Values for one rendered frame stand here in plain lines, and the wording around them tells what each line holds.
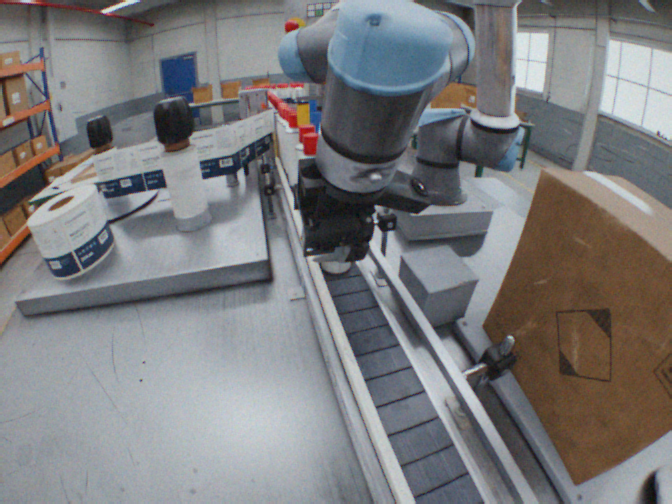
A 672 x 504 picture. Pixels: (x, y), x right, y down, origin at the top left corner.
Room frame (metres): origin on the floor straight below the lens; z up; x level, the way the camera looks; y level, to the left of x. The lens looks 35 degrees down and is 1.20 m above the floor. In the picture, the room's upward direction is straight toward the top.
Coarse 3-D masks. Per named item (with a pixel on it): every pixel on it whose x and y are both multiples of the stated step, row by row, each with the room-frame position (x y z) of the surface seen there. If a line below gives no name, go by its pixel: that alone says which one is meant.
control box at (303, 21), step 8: (288, 0) 0.82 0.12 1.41; (296, 0) 0.82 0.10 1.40; (304, 0) 0.81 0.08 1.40; (312, 0) 0.80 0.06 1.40; (320, 0) 0.80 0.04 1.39; (328, 0) 0.79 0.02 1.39; (336, 0) 0.78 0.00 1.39; (288, 8) 0.83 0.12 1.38; (296, 8) 0.82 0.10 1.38; (304, 8) 0.81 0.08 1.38; (288, 16) 0.83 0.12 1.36; (296, 16) 0.82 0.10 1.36; (304, 16) 0.81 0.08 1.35; (304, 24) 0.81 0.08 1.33; (312, 24) 0.80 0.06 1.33
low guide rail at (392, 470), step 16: (288, 192) 0.65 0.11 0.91; (320, 272) 0.34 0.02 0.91; (320, 288) 0.31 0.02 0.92; (336, 320) 0.25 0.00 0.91; (336, 336) 0.22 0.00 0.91; (352, 352) 0.20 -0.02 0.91; (352, 368) 0.18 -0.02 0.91; (352, 384) 0.16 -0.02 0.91; (368, 400) 0.13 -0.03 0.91; (368, 416) 0.12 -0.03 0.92; (384, 432) 0.10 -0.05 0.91; (384, 448) 0.08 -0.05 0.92; (384, 464) 0.06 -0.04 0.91; (400, 480) 0.05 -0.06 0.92; (400, 496) 0.03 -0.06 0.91
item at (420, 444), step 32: (352, 288) 0.35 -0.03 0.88; (352, 320) 0.28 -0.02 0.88; (384, 320) 0.28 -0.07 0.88; (384, 352) 0.22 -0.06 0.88; (384, 384) 0.17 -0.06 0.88; (416, 384) 0.17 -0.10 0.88; (384, 416) 0.13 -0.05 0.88; (416, 416) 0.13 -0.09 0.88; (416, 448) 0.09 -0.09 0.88; (448, 448) 0.08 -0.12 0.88; (416, 480) 0.05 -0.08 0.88; (448, 480) 0.04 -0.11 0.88
